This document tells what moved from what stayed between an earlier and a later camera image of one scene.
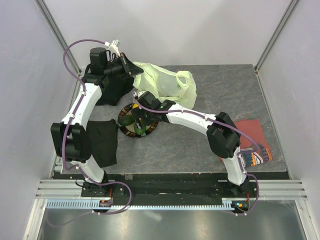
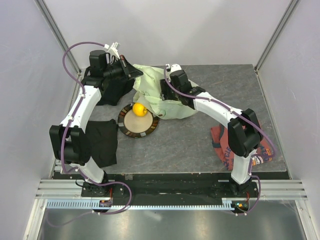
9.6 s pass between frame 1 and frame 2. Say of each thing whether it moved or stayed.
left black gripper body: stayed
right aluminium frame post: stayed
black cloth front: stayed
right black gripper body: moved
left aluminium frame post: stayed
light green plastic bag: moved
